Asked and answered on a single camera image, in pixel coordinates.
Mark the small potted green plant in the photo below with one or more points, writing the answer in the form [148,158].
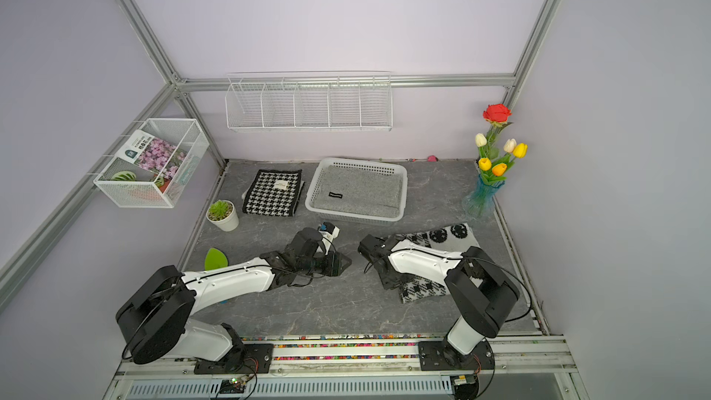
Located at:
[223,215]

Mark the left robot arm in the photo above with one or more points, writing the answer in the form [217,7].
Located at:
[158,320]

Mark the glass vase with flowers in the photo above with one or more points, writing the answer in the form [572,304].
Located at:
[493,162]

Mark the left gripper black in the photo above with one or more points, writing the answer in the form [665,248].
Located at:
[333,264]

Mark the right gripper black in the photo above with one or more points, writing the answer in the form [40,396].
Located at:
[385,282]

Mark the grey scarf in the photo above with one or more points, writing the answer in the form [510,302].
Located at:
[360,192]

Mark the white plastic basket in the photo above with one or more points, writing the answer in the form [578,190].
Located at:
[382,168]

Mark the green plastic scoop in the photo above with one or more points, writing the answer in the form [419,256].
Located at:
[215,260]

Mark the houndstooth folded scarf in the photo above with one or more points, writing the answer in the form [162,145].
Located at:
[274,193]

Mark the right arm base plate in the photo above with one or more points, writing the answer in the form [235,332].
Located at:
[440,356]

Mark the flower seed packet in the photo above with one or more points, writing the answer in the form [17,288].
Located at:
[148,152]

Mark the black white patterned scarf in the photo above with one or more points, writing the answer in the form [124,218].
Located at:
[438,247]

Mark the white wire side basket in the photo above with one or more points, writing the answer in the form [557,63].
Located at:
[130,187]

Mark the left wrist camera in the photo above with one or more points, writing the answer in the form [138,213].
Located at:
[329,232]

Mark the white wire wall shelf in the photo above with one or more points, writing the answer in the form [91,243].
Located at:
[310,101]

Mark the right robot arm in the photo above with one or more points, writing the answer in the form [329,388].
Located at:
[484,293]

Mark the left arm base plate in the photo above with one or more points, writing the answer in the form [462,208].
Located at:
[244,359]

